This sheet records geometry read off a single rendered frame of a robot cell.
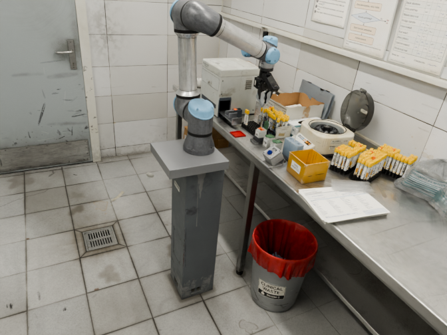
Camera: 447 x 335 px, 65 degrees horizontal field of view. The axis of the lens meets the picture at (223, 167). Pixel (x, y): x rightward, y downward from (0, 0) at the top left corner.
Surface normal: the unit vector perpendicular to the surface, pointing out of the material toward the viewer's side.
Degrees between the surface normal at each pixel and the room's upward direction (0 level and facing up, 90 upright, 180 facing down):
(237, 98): 90
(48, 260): 0
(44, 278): 0
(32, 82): 90
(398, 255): 0
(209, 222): 90
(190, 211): 90
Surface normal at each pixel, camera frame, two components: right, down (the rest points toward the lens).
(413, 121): -0.89, 0.15
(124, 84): 0.44, 0.48
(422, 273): 0.08, -0.87
